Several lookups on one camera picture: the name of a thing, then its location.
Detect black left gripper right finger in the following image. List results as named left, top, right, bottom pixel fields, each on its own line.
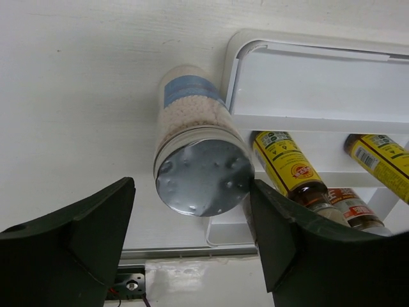
left=249, top=180, right=408, bottom=306

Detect aluminium table frame rail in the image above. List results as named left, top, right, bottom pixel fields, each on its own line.
left=118, top=246, right=258, bottom=267

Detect silver-lid spice jar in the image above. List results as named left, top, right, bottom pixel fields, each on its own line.
left=328, top=188, right=392, bottom=237

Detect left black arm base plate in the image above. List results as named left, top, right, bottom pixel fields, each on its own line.
left=105, top=264, right=151, bottom=306

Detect white divided plastic tray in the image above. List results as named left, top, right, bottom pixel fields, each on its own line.
left=204, top=28, right=409, bottom=249

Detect yellow-label small bottle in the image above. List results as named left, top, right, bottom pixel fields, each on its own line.
left=251, top=131, right=349, bottom=227
left=344, top=134, right=408, bottom=203

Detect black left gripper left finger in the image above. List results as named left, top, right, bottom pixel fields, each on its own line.
left=1, top=177, right=135, bottom=306

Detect blue-label salt shaker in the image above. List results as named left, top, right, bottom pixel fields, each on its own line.
left=153, top=65, right=254, bottom=217

